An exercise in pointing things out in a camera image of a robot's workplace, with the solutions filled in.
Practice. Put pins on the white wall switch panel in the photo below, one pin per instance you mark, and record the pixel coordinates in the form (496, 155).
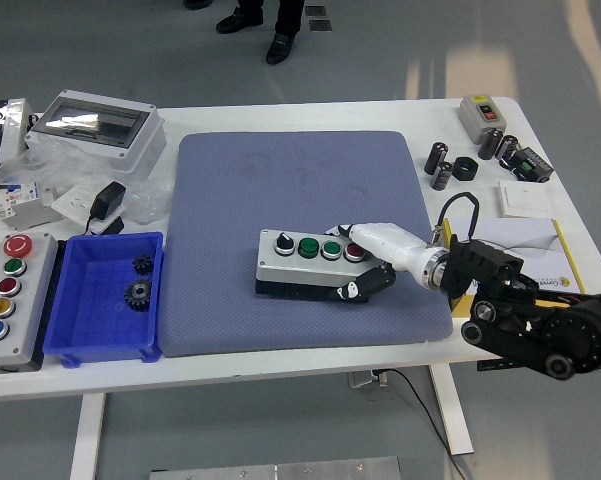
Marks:
(525, 199)

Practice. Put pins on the black power adapter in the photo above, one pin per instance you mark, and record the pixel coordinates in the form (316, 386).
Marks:
(107, 200)

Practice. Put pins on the grey-blue table mat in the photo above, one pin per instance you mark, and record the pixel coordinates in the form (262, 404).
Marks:
(230, 190)

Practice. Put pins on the small black bevel gear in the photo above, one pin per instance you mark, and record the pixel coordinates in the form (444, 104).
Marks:
(142, 265)

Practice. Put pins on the black cylindrical capacitor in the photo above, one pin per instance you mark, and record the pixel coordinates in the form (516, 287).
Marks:
(436, 157)
(441, 176)
(507, 146)
(490, 144)

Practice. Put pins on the white table leg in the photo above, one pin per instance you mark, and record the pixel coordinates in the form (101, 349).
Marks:
(452, 410)
(87, 435)

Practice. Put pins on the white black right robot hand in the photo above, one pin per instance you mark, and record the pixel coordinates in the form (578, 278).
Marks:
(390, 242)

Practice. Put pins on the dark square floor plate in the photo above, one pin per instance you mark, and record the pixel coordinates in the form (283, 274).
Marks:
(320, 25)
(316, 10)

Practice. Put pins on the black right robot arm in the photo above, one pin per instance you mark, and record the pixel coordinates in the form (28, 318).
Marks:
(575, 330)

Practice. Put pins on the small clear plastic bag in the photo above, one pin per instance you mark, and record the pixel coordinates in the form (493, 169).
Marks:
(150, 200)

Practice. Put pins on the white wall socket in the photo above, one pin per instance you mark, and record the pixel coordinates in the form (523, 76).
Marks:
(72, 202)

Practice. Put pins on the large black bevel gear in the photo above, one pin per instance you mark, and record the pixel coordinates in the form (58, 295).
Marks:
(139, 296)

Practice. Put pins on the grey enclosure with clear lid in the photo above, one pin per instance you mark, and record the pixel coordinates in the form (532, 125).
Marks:
(130, 150)

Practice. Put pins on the large clear plastic bag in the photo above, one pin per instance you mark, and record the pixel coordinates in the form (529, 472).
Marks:
(60, 170)

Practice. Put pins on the blue plastic bin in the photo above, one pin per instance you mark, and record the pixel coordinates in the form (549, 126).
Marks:
(90, 300)

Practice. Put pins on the white circuit breaker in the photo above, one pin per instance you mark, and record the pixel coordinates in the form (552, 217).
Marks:
(20, 195)

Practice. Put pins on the grey red-black switch box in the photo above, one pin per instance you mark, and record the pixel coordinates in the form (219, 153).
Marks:
(472, 122)

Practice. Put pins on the grey under-table bracket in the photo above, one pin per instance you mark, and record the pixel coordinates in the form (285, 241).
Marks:
(362, 380)

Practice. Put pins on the grey four-button control box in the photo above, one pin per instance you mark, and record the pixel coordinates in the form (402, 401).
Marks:
(280, 270)

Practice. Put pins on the grey five-button control box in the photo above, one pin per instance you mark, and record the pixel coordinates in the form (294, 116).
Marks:
(30, 300)

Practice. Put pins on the black module with green terminal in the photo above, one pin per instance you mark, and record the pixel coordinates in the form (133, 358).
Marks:
(532, 167)

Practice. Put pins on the yellow white cardboard box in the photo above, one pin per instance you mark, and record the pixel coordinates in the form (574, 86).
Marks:
(520, 235)

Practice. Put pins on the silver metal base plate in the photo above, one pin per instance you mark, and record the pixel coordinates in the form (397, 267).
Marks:
(280, 470)

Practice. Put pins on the white black wrapped device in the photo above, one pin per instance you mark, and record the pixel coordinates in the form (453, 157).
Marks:
(10, 130)

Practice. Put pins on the black table control panel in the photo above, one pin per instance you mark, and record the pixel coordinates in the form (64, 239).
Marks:
(492, 366)

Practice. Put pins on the person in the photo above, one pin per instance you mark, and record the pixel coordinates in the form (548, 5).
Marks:
(280, 47)
(197, 4)

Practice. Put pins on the black hex nut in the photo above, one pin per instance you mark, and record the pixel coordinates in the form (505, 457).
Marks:
(465, 169)

